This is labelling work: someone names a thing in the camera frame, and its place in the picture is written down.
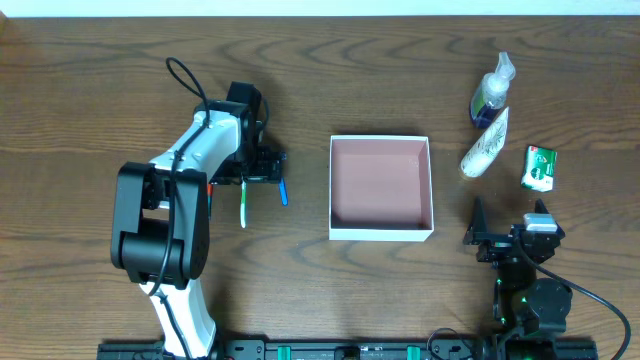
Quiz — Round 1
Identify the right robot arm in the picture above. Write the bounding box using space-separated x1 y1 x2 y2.
463 198 573 359

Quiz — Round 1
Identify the clear blue soap pump bottle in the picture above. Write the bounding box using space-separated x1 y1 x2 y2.
469 52 516 129

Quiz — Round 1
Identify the blue disposable razor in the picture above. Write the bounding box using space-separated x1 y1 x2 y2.
278 152 289 206

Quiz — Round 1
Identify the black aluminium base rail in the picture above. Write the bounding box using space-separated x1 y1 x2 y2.
96 335 600 360

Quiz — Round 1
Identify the white square cardboard box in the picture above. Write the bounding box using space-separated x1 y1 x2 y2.
328 135 435 242

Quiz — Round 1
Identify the red green toothpaste tube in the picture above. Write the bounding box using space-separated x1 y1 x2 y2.
207 183 214 221

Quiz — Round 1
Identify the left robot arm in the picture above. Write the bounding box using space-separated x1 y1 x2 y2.
98 82 288 359

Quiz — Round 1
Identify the green white toothbrush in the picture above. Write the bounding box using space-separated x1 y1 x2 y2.
240 180 248 229

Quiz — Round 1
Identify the white floral lotion tube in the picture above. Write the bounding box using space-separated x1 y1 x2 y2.
459 107 510 179

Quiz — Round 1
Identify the green white soap packet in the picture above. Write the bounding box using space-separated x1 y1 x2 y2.
521 145 557 192

